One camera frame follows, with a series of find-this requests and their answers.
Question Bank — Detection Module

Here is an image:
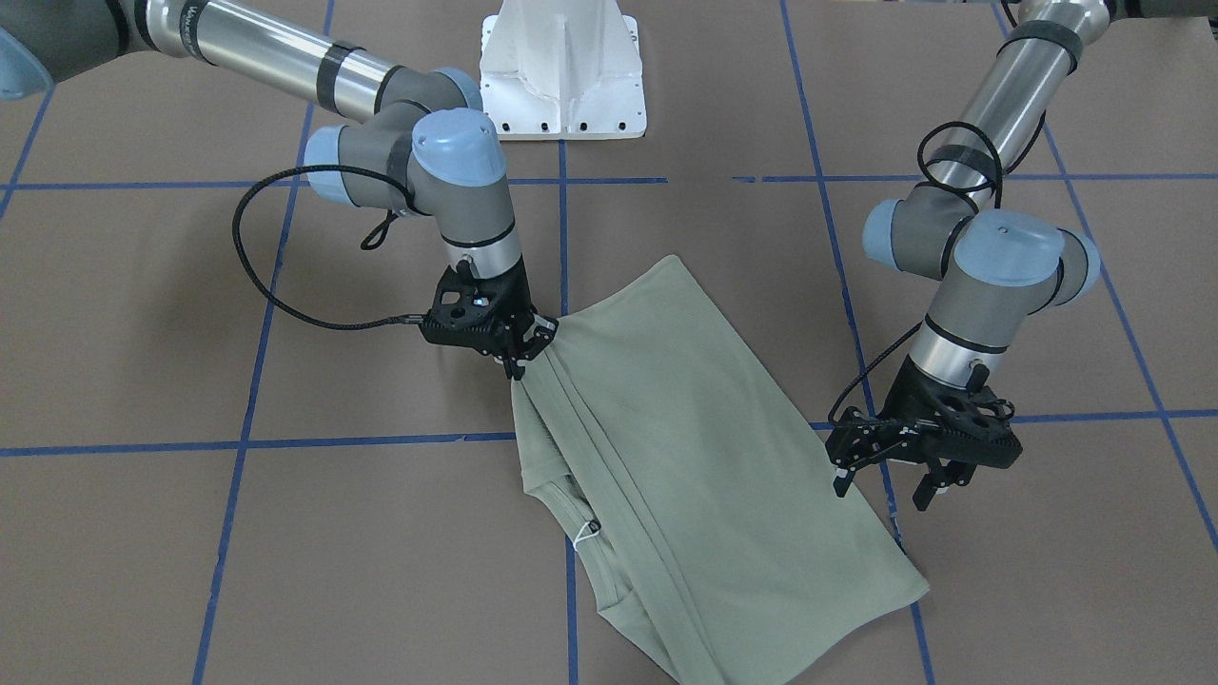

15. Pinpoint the white shirt tag loop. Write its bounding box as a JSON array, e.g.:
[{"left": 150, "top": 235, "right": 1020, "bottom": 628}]
[{"left": 570, "top": 518, "right": 600, "bottom": 555}]

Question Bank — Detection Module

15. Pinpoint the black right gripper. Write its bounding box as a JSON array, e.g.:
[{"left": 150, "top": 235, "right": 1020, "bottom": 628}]
[{"left": 421, "top": 260, "right": 560, "bottom": 382}]

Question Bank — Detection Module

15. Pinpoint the sage green t-shirt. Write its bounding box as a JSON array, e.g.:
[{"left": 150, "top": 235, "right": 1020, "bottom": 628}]
[{"left": 512, "top": 255, "right": 931, "bottom": 684}]

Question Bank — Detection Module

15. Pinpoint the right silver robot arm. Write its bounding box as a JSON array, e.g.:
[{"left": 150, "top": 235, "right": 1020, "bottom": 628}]
[{"left": 2, "top": 1, "right": 560, "bottom": 382}]

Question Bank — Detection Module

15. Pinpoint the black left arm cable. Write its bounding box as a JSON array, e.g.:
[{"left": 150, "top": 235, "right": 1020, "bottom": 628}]
[{"left": 826, "top": 119, "right": 1047, "bottom": 429}]

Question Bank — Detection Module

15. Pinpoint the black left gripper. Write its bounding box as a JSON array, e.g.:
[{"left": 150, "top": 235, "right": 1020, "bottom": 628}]
[{"left": 827, "top": 360, "right": 1023, "bottom": 512}]

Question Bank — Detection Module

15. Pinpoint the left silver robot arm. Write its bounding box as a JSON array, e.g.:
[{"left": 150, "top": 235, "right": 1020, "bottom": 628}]
[{"left": 827, "top": 1, "right": 1114, "bottom": 511}]

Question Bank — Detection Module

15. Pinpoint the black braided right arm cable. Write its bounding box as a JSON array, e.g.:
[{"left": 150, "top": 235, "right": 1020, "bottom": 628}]
[{"left": 231, "top": 165, "right": 429, "bottom": 332}]

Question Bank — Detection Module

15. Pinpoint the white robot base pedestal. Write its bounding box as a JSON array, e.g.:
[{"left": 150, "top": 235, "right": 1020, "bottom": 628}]
[{"left": 480, "top": 1, "right": 648, "bottom": 143}]

